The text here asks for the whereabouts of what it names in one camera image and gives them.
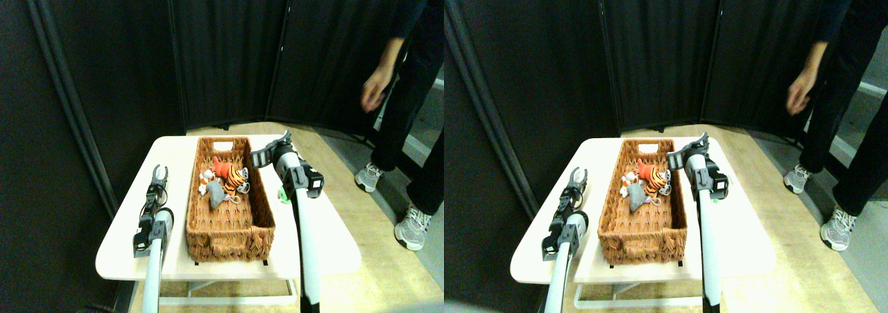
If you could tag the white shelf unit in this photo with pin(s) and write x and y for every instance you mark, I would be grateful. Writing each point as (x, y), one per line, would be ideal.
(433, 119)
(871, 119)

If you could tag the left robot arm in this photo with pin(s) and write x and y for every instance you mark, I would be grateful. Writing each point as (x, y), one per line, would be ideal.
(155, 278)
(562, 278)

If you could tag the low white table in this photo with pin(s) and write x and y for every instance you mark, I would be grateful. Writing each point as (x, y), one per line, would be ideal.
(760, 250)
(345, 247)

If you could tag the brown wicker basket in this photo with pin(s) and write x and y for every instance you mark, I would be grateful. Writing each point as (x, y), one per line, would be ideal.
(642, 233)
(229, 230)

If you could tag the orange and white toy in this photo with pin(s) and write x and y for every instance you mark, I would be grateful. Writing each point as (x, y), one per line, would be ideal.
(626, 187)
(204, 186)

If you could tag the person's hand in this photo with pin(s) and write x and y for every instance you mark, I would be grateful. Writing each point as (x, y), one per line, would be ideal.
(805, 92)
(378, 91)

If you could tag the grey mouse toy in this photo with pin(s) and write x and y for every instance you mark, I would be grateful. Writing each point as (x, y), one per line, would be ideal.
(216, 195)
(638, 197)

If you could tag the black curtain stand pole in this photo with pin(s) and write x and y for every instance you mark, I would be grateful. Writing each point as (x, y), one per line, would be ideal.
(496, 112)
(80, 112)

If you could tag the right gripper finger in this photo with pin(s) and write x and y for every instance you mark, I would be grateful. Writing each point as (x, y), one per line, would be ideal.
(676, 159)
(282, 145)
(260, 159)
(698, 142)

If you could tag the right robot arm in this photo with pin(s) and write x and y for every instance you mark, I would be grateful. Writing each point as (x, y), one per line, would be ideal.
(301, 257)
(705, 257)

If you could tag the red star toy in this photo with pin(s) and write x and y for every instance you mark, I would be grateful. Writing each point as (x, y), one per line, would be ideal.
(220, 167)
(645, 168)

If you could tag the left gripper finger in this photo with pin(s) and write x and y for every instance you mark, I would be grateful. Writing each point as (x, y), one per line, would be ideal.
(155, 177)
(573, 180)
(164, 177)
(583, 179)

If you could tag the person's legs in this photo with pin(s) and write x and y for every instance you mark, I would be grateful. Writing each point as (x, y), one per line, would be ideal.
(402, 119)
(832, 119)

